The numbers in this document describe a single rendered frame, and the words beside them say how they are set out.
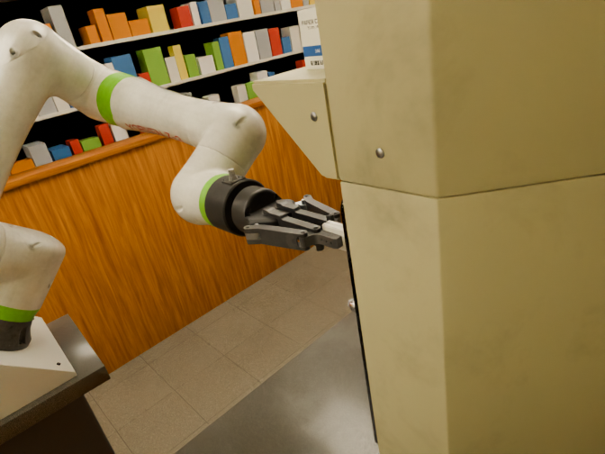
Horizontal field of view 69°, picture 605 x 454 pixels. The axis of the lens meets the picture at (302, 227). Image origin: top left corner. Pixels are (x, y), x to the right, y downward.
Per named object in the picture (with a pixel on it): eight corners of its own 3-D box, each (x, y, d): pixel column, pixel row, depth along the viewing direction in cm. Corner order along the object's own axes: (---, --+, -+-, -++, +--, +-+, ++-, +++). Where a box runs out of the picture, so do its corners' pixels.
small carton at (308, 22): (369, 59, 48) (363, -3, 45) (336, 68, 46) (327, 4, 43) (338, 60, 52) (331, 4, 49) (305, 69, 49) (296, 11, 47)
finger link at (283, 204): (277, 226, 66) (284, 222, 67) (333, 243, 58) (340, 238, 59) (272, 203, 64) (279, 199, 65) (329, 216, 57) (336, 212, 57)
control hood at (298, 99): (490, 101, 63) (491, 25, 58) (338, 182, 44) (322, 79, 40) (419, 101, 71) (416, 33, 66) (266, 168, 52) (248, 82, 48)
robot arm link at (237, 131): (137, 140, 100) (99, 110, 91) (162, 98, 102) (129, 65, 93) (257, 183, 82) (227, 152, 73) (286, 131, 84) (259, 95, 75)
